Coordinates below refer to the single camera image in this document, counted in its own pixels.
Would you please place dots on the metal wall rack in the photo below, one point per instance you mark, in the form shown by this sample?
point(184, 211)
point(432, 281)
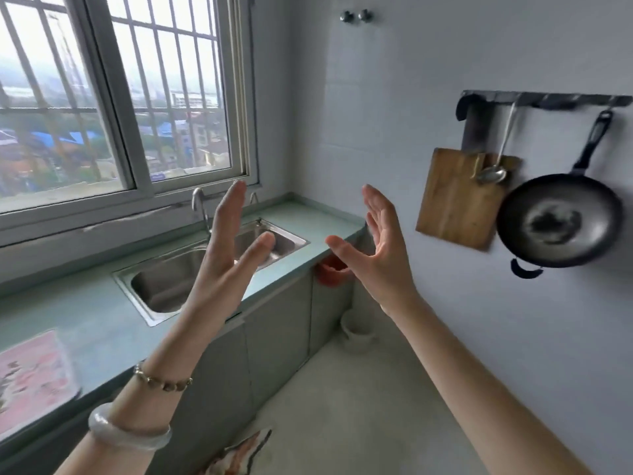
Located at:
point(544, 97)

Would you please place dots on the orange patterned floor cloth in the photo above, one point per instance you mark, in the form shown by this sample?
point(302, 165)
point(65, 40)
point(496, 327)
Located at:
point(242, 455)

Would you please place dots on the person's left hand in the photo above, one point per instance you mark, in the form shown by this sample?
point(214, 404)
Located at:
point(222, 277)

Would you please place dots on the dark cleaver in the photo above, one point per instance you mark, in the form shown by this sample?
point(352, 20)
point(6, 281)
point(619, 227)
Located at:
point(475, 128)

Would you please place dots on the person's right hand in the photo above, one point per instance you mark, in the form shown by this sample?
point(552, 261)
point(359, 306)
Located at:
point(388, 272)

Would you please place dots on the tall chrome faucet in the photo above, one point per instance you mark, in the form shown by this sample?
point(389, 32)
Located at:
point(204, 220)

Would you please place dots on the person's right forearm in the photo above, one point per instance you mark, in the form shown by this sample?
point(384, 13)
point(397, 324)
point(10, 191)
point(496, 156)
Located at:
point(484, 400)

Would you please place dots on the metal wall valve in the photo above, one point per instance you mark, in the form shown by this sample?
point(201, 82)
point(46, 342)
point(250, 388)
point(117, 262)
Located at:
point(365, 15)
point(346, 16)

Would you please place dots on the pink patterned cloth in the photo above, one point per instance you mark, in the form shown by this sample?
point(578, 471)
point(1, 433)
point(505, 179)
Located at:
point(34, 385)

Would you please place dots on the steel double sink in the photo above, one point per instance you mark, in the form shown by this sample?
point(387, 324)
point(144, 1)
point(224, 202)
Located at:
point(163, 286)

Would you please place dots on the small chrome faucet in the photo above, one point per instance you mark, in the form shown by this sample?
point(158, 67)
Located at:
point(257, 222)

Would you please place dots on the white sliding window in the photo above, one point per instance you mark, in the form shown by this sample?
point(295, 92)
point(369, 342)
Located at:
point(118, 123)

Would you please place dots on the black wok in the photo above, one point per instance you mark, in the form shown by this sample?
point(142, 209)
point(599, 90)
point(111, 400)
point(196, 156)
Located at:
point(559, 222)

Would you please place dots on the white bucket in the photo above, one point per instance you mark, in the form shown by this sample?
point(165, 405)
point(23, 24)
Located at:
point(358, 333)

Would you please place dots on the steel ladle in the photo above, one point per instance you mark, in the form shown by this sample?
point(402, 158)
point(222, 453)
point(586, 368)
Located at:
point(492, 174)

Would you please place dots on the pale green base cabinets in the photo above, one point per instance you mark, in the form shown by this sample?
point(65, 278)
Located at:
point(277, 341)

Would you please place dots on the red plastic bag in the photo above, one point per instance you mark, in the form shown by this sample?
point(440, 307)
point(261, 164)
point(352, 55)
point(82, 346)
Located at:
point(331, 274)

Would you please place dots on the white jade bangle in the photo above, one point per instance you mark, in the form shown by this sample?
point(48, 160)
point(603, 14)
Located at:
point(128, 437)

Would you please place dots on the wooden cutting board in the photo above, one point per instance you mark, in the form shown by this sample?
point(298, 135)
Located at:
point(455, 202)

